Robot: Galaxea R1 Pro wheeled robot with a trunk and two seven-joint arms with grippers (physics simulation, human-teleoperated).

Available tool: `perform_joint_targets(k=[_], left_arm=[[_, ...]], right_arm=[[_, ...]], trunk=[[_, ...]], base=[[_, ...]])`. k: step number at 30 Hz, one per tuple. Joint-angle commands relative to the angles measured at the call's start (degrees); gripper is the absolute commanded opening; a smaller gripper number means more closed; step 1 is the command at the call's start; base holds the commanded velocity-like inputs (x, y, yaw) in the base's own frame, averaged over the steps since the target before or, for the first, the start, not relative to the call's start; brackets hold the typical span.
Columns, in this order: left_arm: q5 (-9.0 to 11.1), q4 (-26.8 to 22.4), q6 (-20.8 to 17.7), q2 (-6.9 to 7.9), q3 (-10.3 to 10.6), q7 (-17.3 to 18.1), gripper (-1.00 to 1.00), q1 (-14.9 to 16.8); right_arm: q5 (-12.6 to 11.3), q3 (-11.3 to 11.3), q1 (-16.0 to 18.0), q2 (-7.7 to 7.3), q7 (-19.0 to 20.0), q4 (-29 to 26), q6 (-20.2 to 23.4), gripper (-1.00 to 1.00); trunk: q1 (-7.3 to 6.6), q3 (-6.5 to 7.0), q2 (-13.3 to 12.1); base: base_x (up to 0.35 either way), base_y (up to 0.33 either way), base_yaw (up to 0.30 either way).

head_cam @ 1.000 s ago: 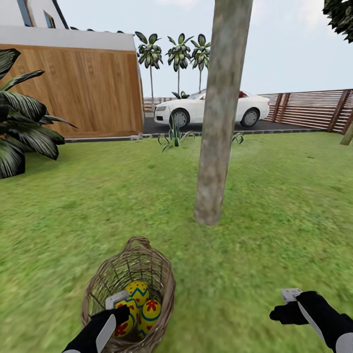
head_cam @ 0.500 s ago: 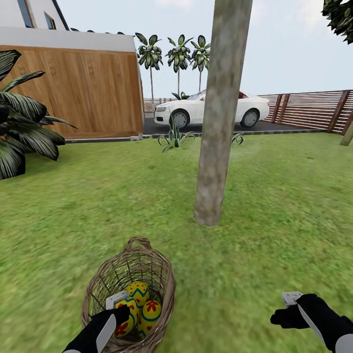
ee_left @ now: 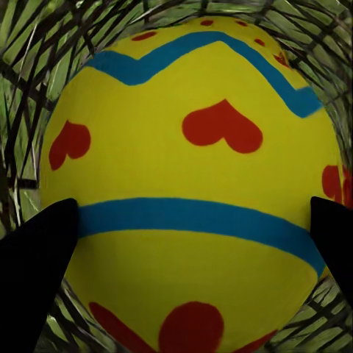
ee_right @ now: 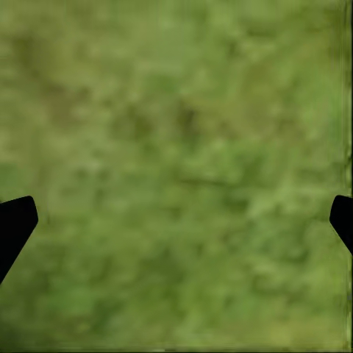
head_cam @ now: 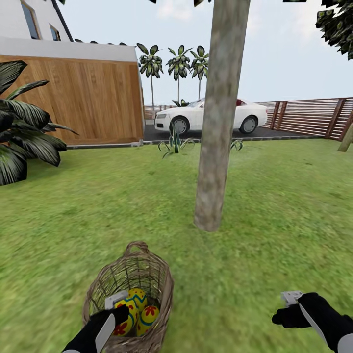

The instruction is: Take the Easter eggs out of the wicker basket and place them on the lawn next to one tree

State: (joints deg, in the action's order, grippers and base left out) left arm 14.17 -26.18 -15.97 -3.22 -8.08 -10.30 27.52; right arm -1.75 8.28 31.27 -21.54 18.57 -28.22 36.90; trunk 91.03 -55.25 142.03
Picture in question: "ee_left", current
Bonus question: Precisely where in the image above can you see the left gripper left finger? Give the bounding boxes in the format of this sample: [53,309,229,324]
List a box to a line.
[0,198,77,353]

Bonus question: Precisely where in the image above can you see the wicker basket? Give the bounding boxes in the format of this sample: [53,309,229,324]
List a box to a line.
[0,0,353,353]

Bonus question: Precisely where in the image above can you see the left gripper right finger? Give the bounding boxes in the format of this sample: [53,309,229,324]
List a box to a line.
[310,196,353,311]

